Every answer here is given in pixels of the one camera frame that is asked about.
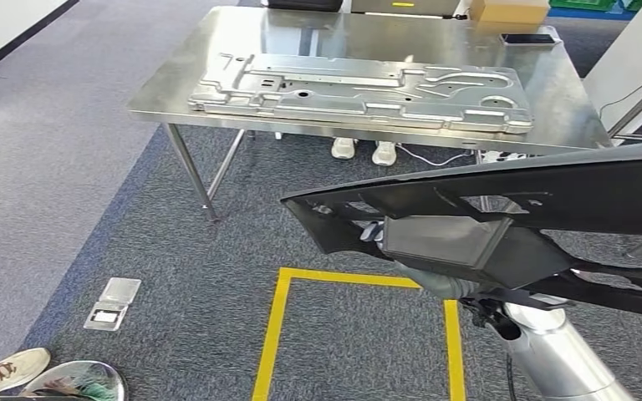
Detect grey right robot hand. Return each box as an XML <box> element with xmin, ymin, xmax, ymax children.
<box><xmin>359</xmin><ymin>220</ymin><xmax>466</xmax><ymax>301</ymax></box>

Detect long black plastic part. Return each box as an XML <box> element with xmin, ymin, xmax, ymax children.
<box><xmin>280</xmin><ymin>140</ymin><xmax>642</xmax><ymax>322</ymax></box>

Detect person's foot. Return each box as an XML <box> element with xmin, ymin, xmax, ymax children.
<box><xmin>330</xmin><ymin>137</ymin><xmax>358</xmax><ymax>160</ymax></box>
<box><xmin>0</xmin><ymin>347</ymin><xmax>52</xmax><ymax>397</ymax></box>
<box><xmin>371</xmin><ymin>140</ymin><xmax>398</xmax><ymax>167</ymax></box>

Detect white power strip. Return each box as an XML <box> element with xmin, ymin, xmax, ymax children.
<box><xmin>481</xmin><ymin>150</ymin><xmax>527</xmax><ymax>165</ymax></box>

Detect yellow floor tape square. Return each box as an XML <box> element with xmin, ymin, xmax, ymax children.
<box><xmin>252</xmin><ymin>266</ymin><xmax>466</xmax><ymax>401</ymax></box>

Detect stamped silver metal panel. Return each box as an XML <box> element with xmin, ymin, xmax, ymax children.
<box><xmin>187</xmin><ymin>52</ymin><xmax>533</xmax><ymax>135</ymax></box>

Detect black smartphone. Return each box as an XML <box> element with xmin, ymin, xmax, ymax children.
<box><xmin>501</xmin><ymin>33</ymin><xmax>558</xmax><ymax>47</ymax></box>

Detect light grey box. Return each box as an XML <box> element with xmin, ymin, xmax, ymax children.
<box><xmin>349</xmin><ymin>0</ymin><xmax>461</xmax><ymax>17</ymax></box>

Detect tan cardboard box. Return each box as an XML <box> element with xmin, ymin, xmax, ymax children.
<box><xmin>470</xmin><ymin>0</ymin><xmax>550</xmax><ymax>24</ymax></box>

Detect black box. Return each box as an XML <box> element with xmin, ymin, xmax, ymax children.
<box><xmin>267</xmin><ymin>0</ymin><xmax>344</xmax><ymax>13</ymax></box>

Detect blue panel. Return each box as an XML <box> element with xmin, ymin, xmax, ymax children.
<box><xmin>548</xmin><ymin>6</ymin><xmax>638</xmax><ymax>21</ymax></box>

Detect silver floor socket box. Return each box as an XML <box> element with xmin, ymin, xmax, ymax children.
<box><xmin>84</xmin><ymin>277</ymin><xmax>142</xmax><ymax>332</ymax></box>

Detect white cable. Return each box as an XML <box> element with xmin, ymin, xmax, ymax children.
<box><xmin>397</xmin><ymin>145</ymin><xmax>474</xmax><ymax>167</ymax></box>

